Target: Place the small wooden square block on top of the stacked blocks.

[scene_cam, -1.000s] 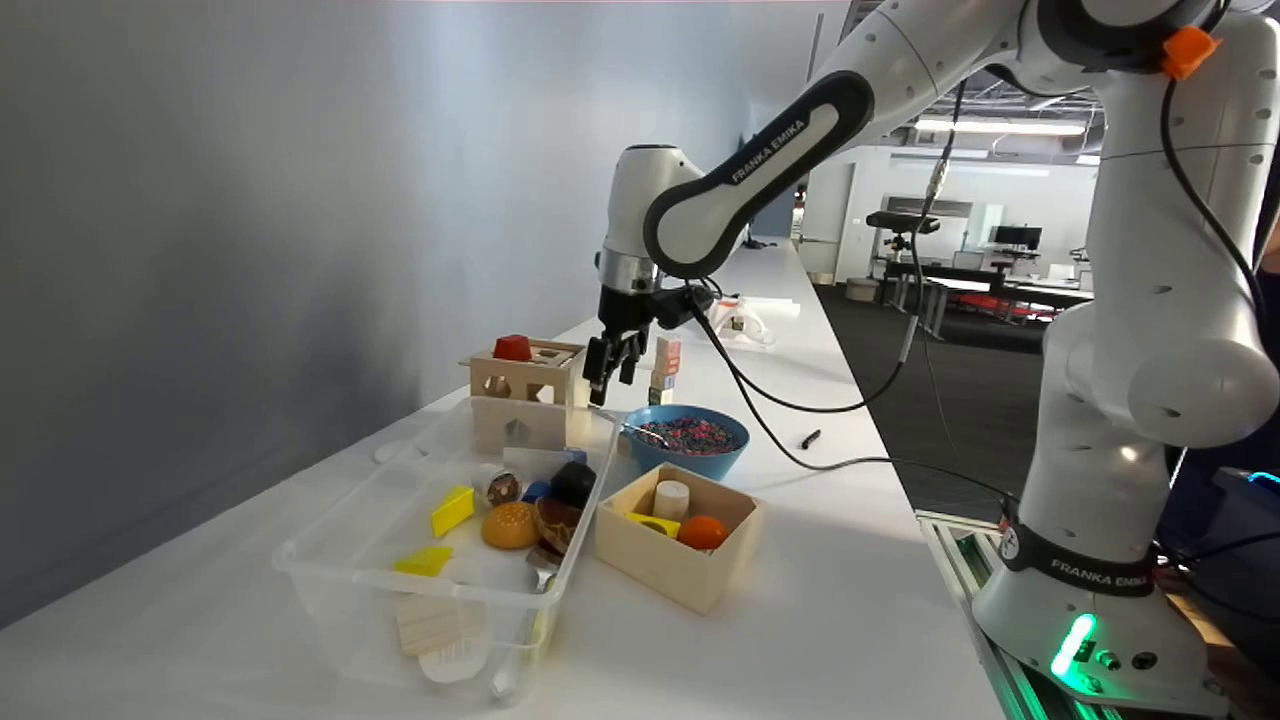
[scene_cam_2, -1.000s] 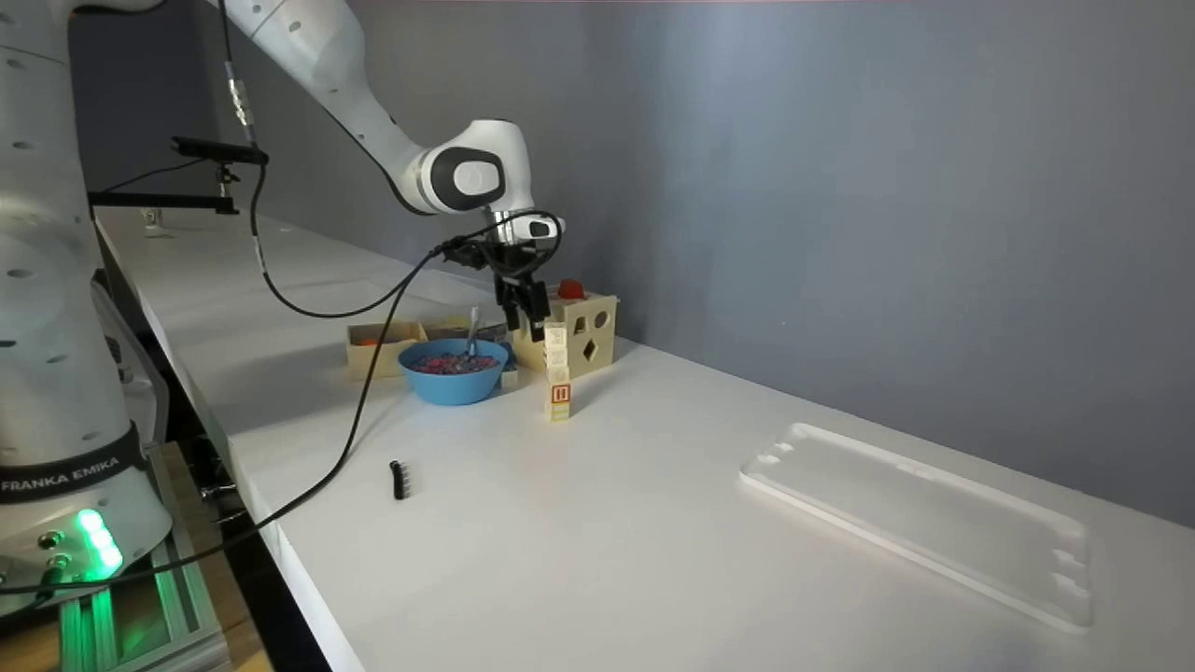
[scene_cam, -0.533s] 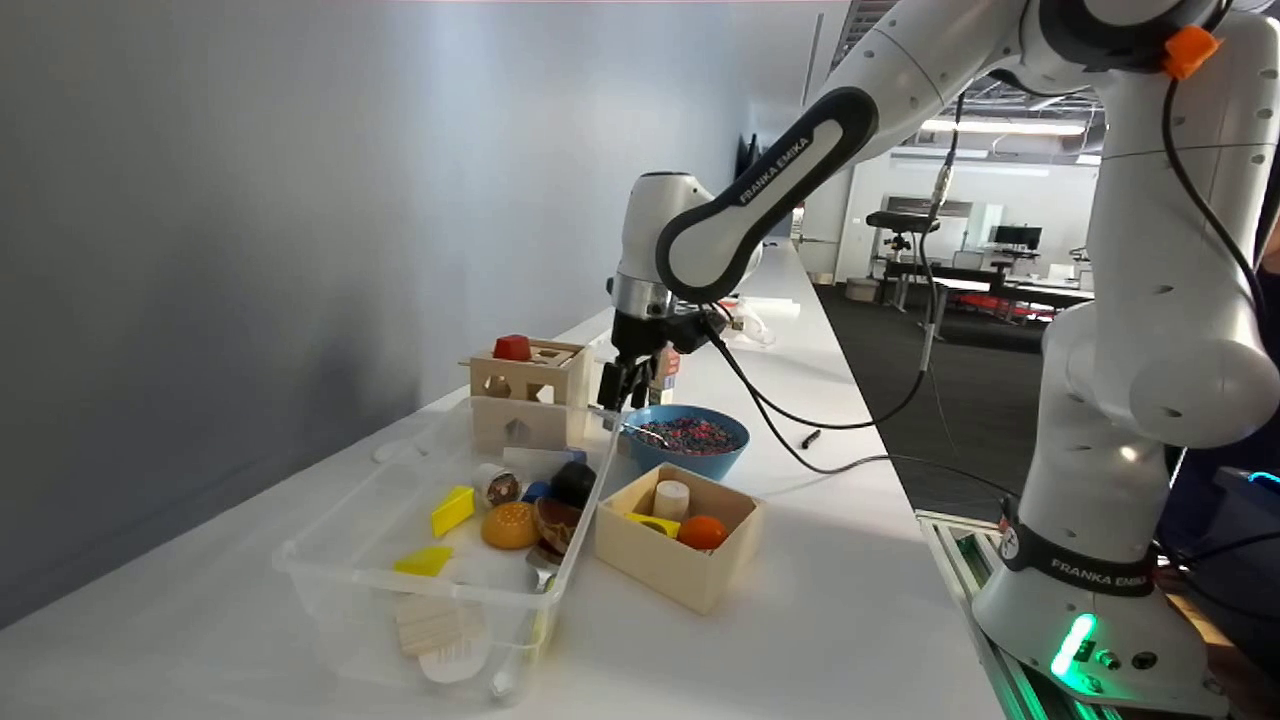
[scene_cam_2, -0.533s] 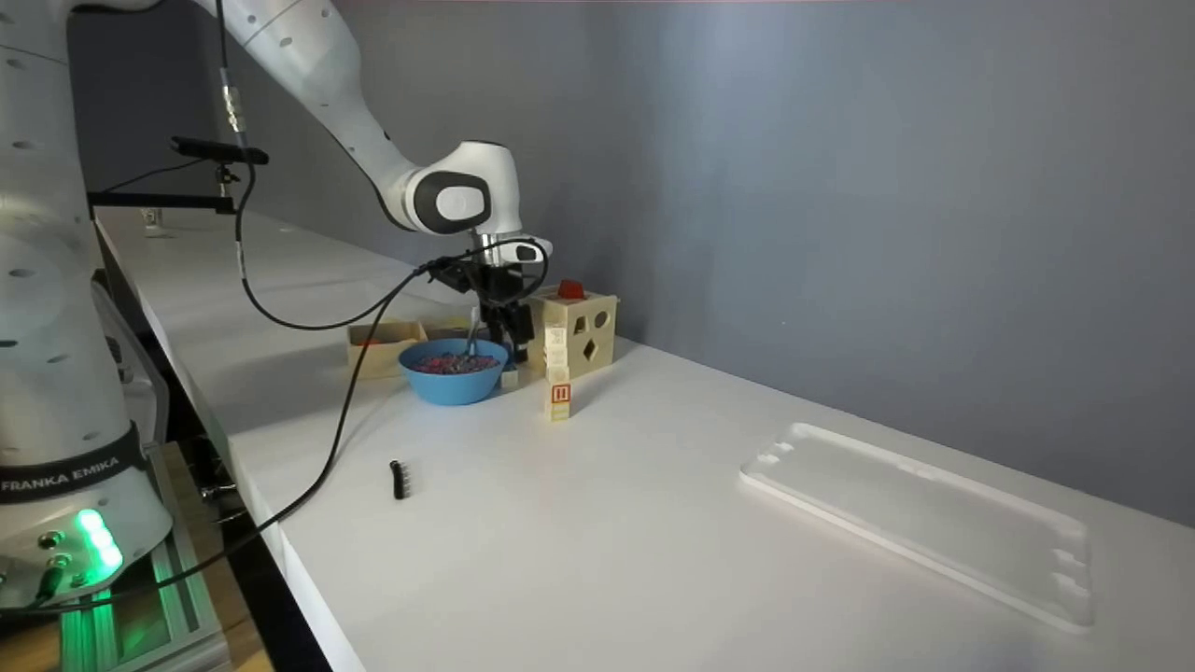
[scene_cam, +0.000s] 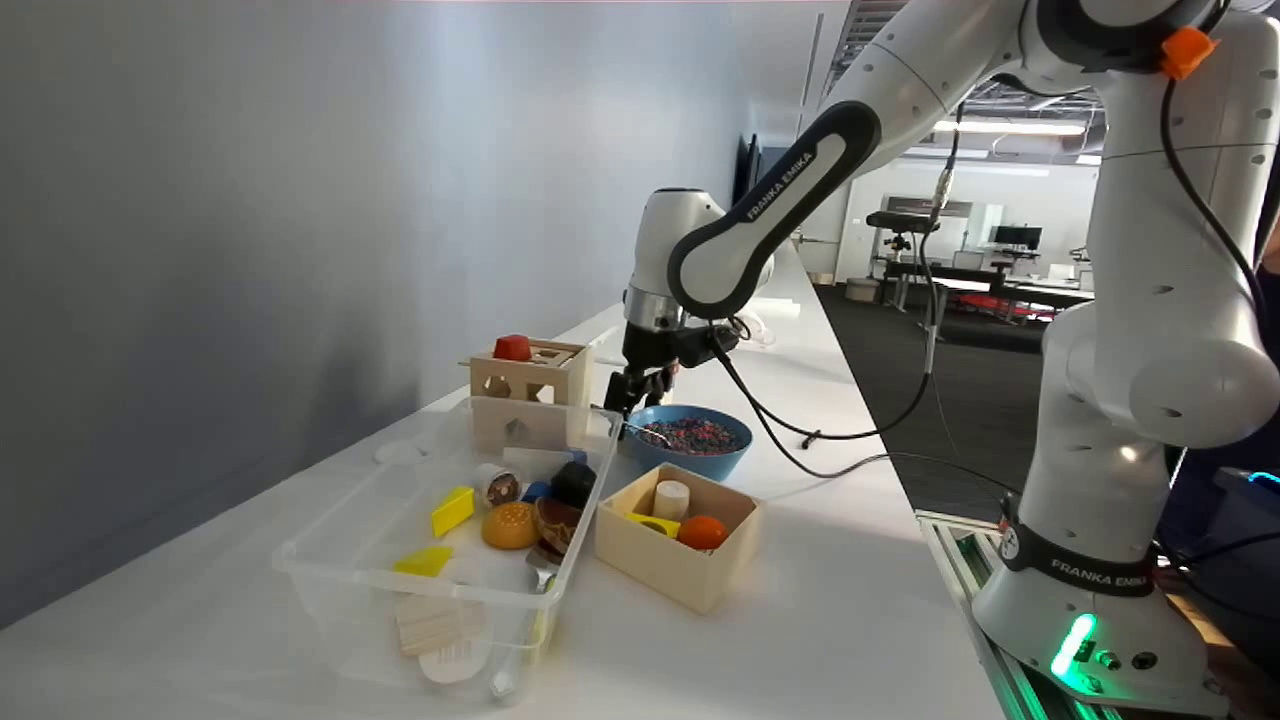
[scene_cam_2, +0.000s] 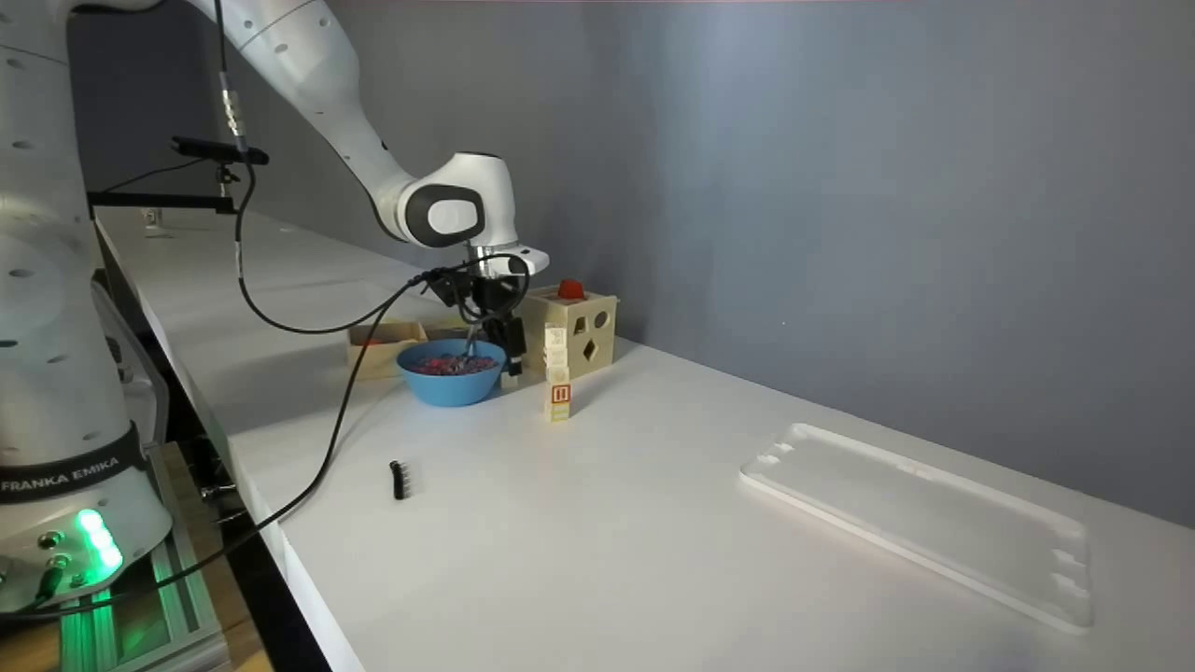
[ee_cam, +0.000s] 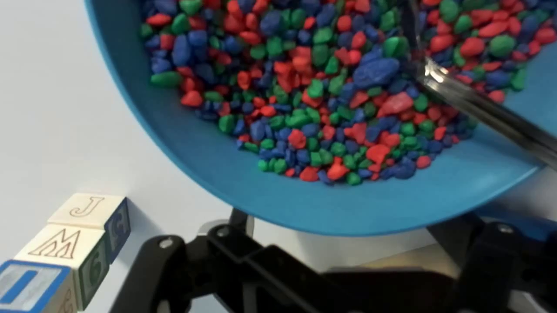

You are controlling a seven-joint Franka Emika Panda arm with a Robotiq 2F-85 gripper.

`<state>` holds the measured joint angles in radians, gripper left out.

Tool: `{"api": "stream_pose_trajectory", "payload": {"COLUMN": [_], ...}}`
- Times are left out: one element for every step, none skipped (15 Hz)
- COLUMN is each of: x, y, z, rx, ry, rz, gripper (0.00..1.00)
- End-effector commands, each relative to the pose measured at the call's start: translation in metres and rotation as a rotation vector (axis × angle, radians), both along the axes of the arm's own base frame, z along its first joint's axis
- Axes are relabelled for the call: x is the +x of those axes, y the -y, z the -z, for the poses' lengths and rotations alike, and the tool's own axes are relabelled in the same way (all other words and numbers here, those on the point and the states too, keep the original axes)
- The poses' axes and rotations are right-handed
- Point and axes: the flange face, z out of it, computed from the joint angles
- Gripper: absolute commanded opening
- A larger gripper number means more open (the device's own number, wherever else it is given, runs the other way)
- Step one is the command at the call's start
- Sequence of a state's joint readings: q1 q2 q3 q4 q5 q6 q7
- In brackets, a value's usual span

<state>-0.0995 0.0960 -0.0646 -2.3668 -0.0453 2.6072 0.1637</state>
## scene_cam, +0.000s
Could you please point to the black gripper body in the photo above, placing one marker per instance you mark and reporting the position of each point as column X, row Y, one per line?
column 658, row 351

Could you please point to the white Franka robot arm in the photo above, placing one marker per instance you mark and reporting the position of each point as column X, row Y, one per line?
column 1172, row 360

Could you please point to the white cylinder block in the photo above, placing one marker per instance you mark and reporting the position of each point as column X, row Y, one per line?
column 670, row 502

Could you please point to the red cylinder block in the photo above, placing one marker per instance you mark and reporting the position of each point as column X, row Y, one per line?
column 513, row 351

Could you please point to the yellow arch block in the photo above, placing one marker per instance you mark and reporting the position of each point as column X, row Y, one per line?
column 652, row 527

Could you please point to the orange round block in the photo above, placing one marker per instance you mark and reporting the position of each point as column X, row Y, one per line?
column 702, row 535

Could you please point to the yellow wedge block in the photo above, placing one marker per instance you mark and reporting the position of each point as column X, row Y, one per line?
column 452, row 512

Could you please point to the yellow flat block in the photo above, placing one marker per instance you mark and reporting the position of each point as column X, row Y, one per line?
column 427, row 561

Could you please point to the coloured beads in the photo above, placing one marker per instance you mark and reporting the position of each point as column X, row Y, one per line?
column 692, row 433

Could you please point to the blue bowl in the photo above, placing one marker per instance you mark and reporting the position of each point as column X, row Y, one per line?
column 684, row 464

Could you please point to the wooden shape sorter box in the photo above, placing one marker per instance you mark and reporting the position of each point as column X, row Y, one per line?
column 533, row 421

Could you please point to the small blue toy piece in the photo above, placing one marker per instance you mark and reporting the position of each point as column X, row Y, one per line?
column 537, row 492

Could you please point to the dark red toy piece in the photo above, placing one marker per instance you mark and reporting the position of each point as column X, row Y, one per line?
column 557, row 529

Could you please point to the brown toy donut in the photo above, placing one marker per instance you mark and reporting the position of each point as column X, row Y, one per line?
column 500, row 491

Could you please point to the orange-brown toy bun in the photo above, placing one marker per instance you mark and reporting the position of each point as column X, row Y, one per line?
column 509, row 527

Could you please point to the open wooden box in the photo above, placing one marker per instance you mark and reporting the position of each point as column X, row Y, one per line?
column 666, row 567

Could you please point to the black office chair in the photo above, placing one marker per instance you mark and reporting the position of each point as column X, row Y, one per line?
column 903, row 225

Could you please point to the white round disc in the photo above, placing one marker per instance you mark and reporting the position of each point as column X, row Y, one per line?
column 452, row 663

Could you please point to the clear plastic bin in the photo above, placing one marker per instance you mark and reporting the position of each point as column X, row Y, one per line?
column 332, row 585

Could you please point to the background work desk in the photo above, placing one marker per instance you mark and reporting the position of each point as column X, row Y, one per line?
column 1013, row 302

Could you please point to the black computer monitor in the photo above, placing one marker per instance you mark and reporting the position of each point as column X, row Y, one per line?
column 1019, row 236

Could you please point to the ceiling light strip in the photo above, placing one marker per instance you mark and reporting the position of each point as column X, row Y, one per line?
column 1011, row 124

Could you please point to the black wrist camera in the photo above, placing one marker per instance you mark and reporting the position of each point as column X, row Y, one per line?
column 715, row 341

